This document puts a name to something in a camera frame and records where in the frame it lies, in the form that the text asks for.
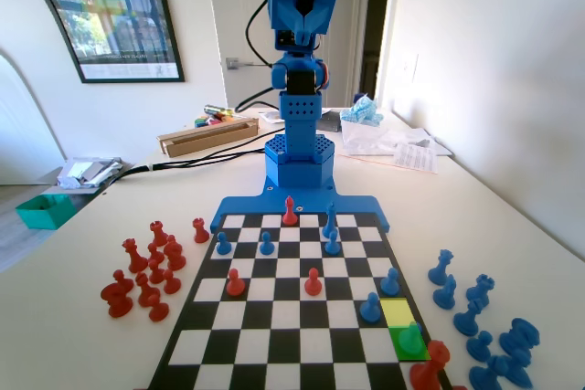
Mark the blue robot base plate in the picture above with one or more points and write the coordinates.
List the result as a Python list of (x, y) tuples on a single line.
[(256, 207)]

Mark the red bishop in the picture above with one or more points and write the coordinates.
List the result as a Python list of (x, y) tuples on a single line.
[(146, 294)]

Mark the red queen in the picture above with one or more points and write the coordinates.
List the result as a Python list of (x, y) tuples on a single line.
[(135, 260), (427, 369)]

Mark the black and white chessboard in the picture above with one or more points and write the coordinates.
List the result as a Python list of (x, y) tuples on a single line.
[(292, 317)]

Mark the yellow green marker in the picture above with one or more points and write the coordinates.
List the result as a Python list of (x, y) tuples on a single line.
[(217, 110)]

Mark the red king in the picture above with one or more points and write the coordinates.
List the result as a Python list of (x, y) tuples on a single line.
[(289, 216)]

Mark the blue bishop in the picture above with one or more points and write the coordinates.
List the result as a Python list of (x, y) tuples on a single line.
[(467, 322), (484, 377)]

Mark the blue rook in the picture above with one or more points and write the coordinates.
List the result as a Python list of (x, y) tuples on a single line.
[(480, 291)]

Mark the bag of blue parts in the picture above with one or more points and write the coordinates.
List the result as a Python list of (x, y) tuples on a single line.
[(363, 111)]

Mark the clear plastic bag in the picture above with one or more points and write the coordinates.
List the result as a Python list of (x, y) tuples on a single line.
[(365, 139)]

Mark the blue pawn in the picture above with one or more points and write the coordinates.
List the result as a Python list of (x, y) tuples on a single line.
[(409, 340), (479, 349), (332, 246), (370, 310), (223, 246), (390, 284), (266, 246)]

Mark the red rook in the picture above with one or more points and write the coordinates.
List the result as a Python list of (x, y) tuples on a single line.
[(200, 232), (158, 235)]

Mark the green plastic bin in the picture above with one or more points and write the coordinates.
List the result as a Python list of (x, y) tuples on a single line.
[(43, 212)]

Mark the coloured small blocks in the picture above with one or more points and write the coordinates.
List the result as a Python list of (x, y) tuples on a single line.
[(208, 122)]

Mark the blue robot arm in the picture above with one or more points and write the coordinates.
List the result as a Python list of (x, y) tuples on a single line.
[(299, 134)]

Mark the printed paper sheet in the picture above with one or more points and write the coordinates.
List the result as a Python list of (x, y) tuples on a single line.
[(416, 157)]

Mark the red pawn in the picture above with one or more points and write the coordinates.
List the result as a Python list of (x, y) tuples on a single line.
[(235, 286), (171, 284), (154, 253), (158, 310), (156, 273), (312, 285)]

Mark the white door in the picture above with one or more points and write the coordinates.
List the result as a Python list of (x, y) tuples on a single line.
[(237, 20)]

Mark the long cardboard box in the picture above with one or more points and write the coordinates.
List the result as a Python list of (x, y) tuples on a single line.
[(205, 139)]

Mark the pile of grey papers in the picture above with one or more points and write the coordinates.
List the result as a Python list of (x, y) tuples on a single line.
[(87, 171)]

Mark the framed map poster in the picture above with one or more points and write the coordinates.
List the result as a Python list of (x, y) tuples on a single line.
[(119, 11)]

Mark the blue queen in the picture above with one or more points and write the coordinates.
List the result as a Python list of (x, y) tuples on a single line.
[(440, 271)]

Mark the blue king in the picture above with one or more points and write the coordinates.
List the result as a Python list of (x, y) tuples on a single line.
[(329, 225)]

